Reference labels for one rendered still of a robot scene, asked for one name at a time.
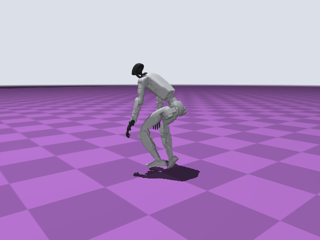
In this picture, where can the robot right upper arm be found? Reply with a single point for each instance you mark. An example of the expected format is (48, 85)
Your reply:
(158, 99)

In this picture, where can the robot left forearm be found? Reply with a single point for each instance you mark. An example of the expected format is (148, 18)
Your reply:
(136, 110)

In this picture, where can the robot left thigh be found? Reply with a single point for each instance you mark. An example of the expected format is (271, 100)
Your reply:
(156, 117)

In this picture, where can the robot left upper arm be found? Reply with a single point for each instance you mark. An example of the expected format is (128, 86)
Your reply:
(142, 83)

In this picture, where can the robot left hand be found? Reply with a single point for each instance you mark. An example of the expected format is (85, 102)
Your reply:
(129, 128)

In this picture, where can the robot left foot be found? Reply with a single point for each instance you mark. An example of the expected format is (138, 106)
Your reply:
(161, 163)

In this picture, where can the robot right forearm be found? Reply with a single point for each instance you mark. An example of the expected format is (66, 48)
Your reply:
(159, 105)

